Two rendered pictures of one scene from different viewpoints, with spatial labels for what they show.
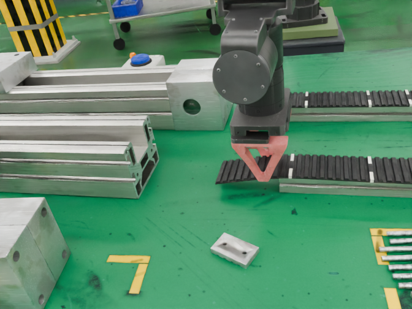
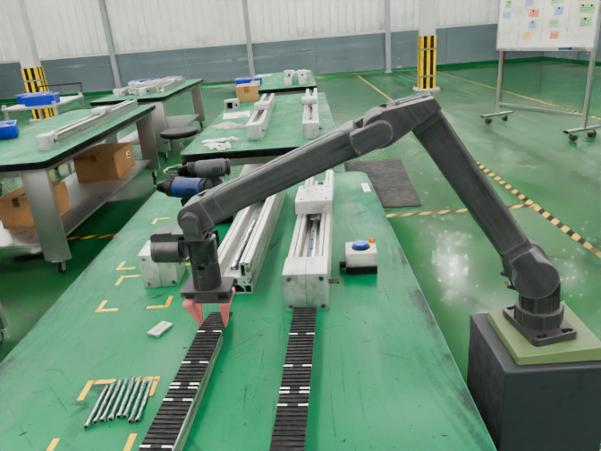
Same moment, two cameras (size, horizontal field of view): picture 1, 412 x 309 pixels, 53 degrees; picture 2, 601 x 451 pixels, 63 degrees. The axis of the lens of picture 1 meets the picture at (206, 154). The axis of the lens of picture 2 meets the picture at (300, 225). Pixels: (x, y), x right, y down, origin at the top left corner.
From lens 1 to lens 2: 112 cm
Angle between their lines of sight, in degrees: 68
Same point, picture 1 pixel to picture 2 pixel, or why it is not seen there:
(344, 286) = (123, 366)
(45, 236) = (164, 266)
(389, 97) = (294, 376)
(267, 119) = (189, 286)
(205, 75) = (294, 268)
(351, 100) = (294, 356)
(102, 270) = (164, 296)
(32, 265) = (150, 269)
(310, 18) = (522, 325)
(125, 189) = not seen: hidden behind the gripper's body
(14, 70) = (309, 205)
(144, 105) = not seen: hidden behind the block
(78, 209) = not seen: hidden behind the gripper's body
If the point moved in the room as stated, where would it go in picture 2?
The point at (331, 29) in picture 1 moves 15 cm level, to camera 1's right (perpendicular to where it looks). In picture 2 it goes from (515, 352) to (577, 407)
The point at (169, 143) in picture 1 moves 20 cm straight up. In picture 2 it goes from (272, 293) to (263, 216)
